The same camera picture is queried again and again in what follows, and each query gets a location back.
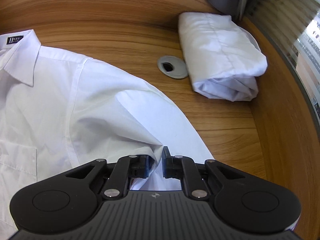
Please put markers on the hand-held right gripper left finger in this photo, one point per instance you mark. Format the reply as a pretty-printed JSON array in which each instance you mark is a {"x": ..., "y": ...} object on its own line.
[{"x": 152, "y": 166}]

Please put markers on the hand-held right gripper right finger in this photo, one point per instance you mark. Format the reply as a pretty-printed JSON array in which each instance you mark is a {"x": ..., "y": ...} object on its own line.
[{"x": 165, "y": 165}]

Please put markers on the white dress shirt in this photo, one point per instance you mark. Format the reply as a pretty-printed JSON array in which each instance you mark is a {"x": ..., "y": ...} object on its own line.
[{"x": 50, "y": 105}]

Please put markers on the folded white shirt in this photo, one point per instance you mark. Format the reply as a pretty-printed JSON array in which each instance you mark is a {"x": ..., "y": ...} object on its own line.
[{"x": 220, "y": 55}]

